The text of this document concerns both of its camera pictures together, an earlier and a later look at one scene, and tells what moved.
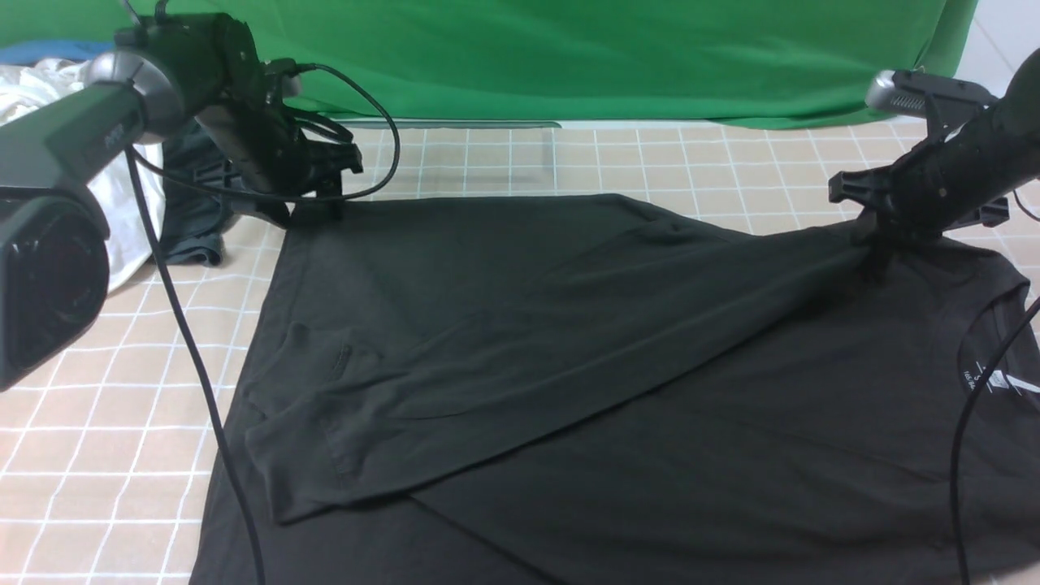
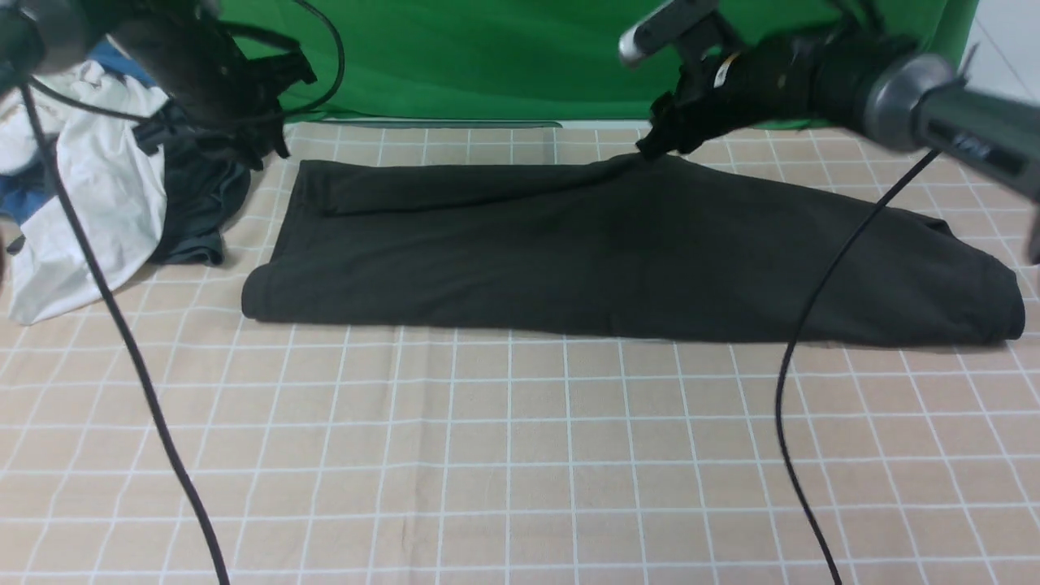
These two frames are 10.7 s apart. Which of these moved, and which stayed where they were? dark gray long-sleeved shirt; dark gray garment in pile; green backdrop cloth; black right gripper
Moved: dark gray long-sleeved shirt; black right gripper
Stayed: green backdrop cloth; dark gray garment in pile
